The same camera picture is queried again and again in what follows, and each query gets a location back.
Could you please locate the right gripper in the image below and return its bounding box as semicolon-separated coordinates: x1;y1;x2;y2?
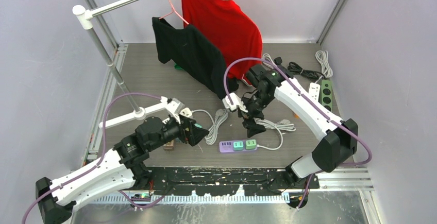
236;90;274;137

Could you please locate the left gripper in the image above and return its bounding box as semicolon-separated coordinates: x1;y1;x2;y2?
147;113;209;151

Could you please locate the green plug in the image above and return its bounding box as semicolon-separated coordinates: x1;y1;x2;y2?
245;139;257;150

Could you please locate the teal plug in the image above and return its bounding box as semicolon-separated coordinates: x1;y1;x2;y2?
233;141;244;151

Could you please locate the pink plug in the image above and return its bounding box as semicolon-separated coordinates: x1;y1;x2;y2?
163;140;175;151

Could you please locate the purple power strip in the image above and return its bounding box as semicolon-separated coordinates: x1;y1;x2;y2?
219;140;258;153

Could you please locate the white power strip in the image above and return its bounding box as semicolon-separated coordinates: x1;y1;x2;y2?
308;82;321;102
179;108;193;118

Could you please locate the green power strip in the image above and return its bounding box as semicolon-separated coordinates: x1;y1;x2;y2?
319;79;333;111

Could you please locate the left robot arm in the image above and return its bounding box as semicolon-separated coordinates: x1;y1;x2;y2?
36;115;209;223

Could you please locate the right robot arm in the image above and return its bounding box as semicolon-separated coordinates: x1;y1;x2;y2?
239;64;358;188

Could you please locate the black garment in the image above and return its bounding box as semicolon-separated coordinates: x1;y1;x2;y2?
152;17;227;99

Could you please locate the red sweater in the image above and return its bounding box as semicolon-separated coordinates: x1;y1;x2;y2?
181;0;263;65

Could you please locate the pink hanger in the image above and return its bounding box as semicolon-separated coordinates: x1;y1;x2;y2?
159;0;189;25

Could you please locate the metal clothes rack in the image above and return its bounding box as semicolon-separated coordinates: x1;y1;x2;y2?
72;0;165;129

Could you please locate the white coiled cable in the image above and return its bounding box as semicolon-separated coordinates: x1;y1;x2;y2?
191;50;333;151

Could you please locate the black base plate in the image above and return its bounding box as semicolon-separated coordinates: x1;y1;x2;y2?
128;167;307;197

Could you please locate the black coiled cable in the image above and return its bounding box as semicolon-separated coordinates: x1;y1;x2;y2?
273;57;327;82

